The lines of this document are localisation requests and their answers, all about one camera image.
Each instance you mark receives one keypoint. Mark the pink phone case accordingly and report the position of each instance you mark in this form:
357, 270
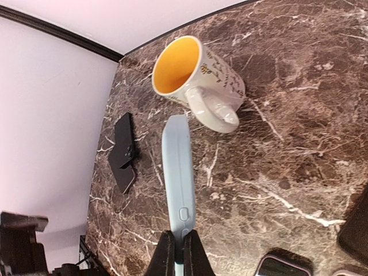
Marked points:
289, 258

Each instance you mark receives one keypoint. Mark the light blue phone case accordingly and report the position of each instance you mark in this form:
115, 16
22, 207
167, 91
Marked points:
179, 183

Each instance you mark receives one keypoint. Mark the black left corner post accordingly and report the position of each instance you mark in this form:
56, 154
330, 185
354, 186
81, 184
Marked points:
63, 34

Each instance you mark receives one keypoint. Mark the white floral mug yellow inside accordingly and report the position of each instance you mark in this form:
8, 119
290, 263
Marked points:
189, 73

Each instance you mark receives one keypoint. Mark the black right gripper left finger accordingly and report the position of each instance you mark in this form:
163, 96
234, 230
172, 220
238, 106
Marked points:
163, 258

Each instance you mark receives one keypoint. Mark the purple-edged black smartphone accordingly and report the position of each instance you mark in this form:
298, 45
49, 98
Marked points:
352, 238

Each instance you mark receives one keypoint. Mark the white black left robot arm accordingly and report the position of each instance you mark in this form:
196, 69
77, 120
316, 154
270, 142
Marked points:
21, 254

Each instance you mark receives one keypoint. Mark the black smartphone bottom stack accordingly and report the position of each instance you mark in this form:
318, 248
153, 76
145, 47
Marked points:
125, 177

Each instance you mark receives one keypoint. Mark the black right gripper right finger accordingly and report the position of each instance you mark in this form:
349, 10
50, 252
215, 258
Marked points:
195, 260

